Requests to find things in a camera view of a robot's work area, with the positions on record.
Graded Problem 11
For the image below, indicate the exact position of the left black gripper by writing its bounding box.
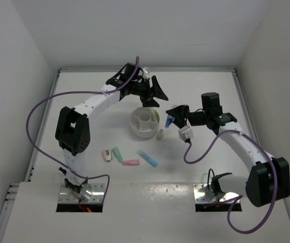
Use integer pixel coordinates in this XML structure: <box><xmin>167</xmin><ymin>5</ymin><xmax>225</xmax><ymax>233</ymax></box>
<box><xmin>129</xmin><ymin>75</ymin><xmax>167</xmax><ymax>107</ymax></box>

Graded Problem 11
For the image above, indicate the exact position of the yellow highlighter marker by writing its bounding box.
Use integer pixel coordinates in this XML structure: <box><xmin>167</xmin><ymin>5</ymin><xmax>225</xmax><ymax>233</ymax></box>
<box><xmin>148</xmin><ymin>107</ymin><xmax>157</xmax><ymax>123</ymax></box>

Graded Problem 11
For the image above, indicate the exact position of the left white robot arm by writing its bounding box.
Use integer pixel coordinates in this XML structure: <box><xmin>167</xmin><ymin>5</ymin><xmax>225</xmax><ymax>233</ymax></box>
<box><xmin>55</xmin><ymin>63</ymin><xmax>168</xmax><ymax>194</ymax></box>

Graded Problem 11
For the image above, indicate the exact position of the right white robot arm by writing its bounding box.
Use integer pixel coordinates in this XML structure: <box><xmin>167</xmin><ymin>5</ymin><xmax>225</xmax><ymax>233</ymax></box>
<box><xmin>166</xmin><ymin>92</ymin><xmax>290</xmax><ymax>207</ymax></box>

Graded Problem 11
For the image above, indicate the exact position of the white round divided organizer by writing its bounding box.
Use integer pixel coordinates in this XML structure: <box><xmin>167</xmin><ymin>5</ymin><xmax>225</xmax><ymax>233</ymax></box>
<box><xmin>129</xmin><ymin>107</ymin><xmax>160</xmax><ymax>139</ymax></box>

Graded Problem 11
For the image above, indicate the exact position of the blue highlighter marker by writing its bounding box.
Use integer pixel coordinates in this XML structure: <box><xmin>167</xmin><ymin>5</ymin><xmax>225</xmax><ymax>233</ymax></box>
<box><xmin>136</xmin><ymin>149</ymin><xmax>158</xmax><ymax>168</ymax></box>

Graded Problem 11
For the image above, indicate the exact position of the pink highlighter marker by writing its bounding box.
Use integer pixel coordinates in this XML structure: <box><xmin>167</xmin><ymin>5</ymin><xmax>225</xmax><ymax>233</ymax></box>
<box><xmin>122</xmin><ymin>159</ymin><xmax>140</xmax><ymax>166</ymax></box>

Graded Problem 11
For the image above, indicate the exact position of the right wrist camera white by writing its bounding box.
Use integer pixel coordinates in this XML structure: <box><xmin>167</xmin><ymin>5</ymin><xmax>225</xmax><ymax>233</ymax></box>
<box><xmin>178</xmin><ymin>126</ymin><xmax>194</xmax><ymax>142</ymax></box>

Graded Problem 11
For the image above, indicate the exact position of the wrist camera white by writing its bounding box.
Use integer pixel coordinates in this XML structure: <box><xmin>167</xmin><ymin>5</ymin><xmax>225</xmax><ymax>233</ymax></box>
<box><xmin>178</xmin><ymin>126</ymin><xmax>194</xmax><ymax>142</ymax></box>
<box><xmin>141</xmin><ymin>67</ymin><xmax>150</xmax><ymax>79</ymax></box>

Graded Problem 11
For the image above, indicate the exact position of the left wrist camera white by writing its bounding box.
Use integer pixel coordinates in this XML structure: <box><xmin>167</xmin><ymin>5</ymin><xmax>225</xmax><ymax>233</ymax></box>
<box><xmin>141</xmin><ymin>67</ymin><xmax>150</xmax><ymax>79</ymax></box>

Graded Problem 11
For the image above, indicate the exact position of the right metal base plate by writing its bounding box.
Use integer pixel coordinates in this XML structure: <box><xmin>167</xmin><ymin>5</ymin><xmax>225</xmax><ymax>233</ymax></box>
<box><xmin>193</xmin><ymin>183</ymin><xmax>239</xmax><ymax>205</ymax></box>

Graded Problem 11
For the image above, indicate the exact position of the metal base plate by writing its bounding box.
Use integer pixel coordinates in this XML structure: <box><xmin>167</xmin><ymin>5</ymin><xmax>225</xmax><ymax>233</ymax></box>
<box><xmin>58</xmin><ymin>183</ymin><xmax>105</xmax><ymax>205</ymax></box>
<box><xmin>193</xmin><ymin>183</ymin><xmax>239</xmax><ymax>205</ymax></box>

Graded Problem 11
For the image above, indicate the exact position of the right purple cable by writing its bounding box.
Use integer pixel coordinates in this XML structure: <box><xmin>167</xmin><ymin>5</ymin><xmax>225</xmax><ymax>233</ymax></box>
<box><xmin>184</xmin><ymin>128</ymin><xmax>279</xmax><ymax>233</ymax></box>

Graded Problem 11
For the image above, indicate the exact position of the purple cable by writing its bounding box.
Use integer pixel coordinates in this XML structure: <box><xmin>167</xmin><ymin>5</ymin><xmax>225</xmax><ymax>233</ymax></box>
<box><xmin>184</xmin><ymin>128</ymin><xmax>279</xmax><ymax>233</ymax></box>
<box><xmin>25</xmin><ymin>56</ymin><xmax>140</xmax><ymax>185</ymax></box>

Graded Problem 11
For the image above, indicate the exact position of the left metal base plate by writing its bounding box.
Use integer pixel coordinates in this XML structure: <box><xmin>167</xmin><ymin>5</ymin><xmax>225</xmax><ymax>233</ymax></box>
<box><xmin>58</xmin><ymin>183</ymin><xmax>105</xmax><ymax>205</ymax></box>

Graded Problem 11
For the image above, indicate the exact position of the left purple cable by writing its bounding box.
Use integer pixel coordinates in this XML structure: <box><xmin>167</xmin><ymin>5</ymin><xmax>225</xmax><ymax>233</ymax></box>
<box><xmin>25</xmin><ymin>56</ymin><xmax>140</xmax><ymax>185</ymax></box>

